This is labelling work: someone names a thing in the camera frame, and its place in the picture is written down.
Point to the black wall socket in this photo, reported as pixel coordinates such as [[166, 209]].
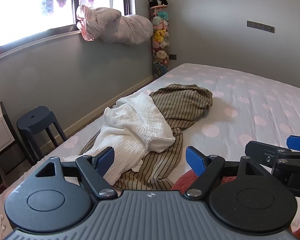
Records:
[[173, 57]]

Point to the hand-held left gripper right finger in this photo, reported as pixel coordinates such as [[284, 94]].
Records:
[[193, 158]]

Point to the clear tube of plush toys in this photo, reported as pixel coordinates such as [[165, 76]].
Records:
[[160, 40]]

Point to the dark blue plastic stool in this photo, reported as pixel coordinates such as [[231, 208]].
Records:
[[37, 120]]

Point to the white bedside cabinet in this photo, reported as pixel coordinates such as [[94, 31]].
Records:
[[0, 132]]

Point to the white crinkle shirt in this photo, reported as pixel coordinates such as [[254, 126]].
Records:
[[130, 127]]

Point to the grey wall socket strip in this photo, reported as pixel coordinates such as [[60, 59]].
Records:
[[261, 26]]

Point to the window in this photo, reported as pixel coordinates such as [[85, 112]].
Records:
[[22, 12]]

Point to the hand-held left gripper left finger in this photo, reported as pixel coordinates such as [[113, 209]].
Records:
[[105, 158]]

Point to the rolled pale pink duvet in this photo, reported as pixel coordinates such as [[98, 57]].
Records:
[[120, 27]]

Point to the brown striped garment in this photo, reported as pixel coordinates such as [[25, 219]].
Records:
[[182, 102]]

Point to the bed with polka-dot sheet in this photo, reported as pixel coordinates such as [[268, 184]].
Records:
[[240, 100]]

